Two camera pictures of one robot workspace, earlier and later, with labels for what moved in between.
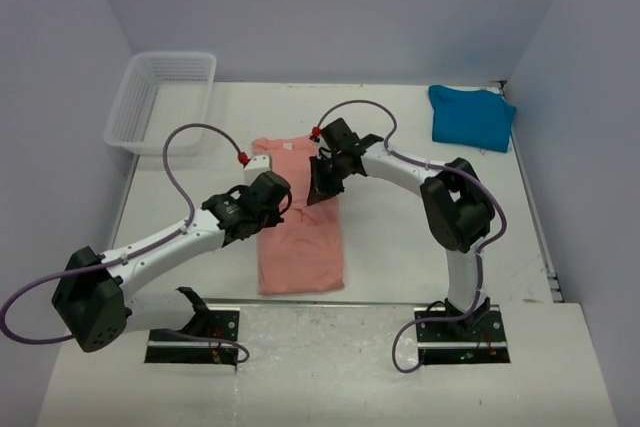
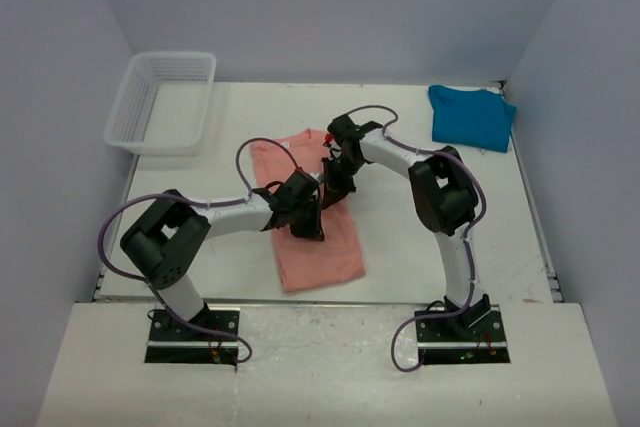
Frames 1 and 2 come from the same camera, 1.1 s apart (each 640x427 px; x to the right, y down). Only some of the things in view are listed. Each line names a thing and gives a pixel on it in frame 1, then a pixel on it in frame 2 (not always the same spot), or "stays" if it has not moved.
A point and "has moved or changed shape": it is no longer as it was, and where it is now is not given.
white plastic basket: (159, 92) stays
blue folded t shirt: (480, 119) stays
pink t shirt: (303, 253) has moved or changed shape
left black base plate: (221, 347) stays
